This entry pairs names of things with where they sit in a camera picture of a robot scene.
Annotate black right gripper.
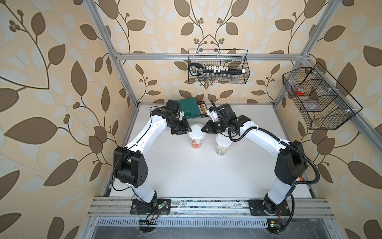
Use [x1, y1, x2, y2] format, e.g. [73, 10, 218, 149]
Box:
[201, 120, 228, 134]

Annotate white plastic cup lid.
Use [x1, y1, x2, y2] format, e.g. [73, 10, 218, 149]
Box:
[216, 134, 232, 147]

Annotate clear plastic lid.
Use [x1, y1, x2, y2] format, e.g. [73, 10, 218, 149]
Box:
[188, 123, 206, 140]

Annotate paper milk tea cup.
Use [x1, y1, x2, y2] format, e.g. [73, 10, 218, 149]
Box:
[216, 142, 231, 156]
[191, 139, 202, 149]

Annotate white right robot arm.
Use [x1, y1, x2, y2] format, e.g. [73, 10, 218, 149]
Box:
[202, 100, 320, 215]

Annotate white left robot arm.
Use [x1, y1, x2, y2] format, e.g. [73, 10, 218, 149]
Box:
[113, 100, 191, 206]

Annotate green plastic tool case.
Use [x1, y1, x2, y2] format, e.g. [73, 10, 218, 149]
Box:
[176, 98, 201, 119]

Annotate black screwdriver bit box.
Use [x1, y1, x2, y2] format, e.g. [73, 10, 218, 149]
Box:
[198, 101, 209, 118]

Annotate red object in basket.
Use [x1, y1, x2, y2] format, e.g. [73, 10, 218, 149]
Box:
[295, 87, 306, 96]

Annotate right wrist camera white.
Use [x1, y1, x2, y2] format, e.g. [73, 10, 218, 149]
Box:
[207, 110, 219, 122]

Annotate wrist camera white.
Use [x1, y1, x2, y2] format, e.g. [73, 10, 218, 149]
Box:
[207, 110, 219, 122]
[177, 111, 184, 121]

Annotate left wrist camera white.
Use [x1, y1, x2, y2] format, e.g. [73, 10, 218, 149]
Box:
[177, 111, 184, 121]

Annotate black wire basket back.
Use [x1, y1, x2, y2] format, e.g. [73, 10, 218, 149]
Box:
[188, 48, 250, 85]

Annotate black wire basket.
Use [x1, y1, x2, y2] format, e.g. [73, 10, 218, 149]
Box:
[188, 48, 250, 85]
[283, 62, 363, 130]

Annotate black handled scissors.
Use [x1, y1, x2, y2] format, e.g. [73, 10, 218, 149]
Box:
[189, 63, 204, 77]

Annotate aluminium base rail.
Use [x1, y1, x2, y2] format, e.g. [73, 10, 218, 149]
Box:
[88, 197, 325, 229]

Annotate black wire basket right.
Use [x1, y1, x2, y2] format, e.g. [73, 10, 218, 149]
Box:
[283, 62, 363, 130]

